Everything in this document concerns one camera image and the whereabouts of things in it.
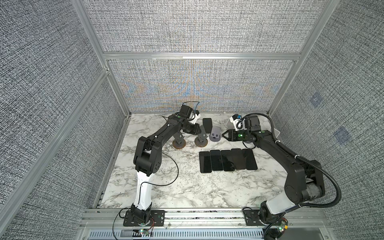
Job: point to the black phone white stripe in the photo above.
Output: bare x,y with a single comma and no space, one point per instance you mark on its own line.
208,125

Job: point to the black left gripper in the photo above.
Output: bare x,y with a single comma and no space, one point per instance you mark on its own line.
194,132

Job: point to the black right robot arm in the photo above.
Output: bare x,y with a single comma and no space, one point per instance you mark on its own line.
303,182

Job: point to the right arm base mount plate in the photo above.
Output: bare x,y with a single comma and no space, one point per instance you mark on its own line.
252,218

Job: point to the wood base phone stand left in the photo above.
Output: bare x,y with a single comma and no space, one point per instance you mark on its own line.
179,142

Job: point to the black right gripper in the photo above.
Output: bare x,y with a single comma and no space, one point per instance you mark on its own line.
231,133

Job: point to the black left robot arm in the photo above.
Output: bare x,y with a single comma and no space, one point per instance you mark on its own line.
148,156

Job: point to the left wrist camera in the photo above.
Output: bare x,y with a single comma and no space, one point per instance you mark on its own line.
190,114

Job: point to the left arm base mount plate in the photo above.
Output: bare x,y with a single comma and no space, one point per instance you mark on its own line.
154,218

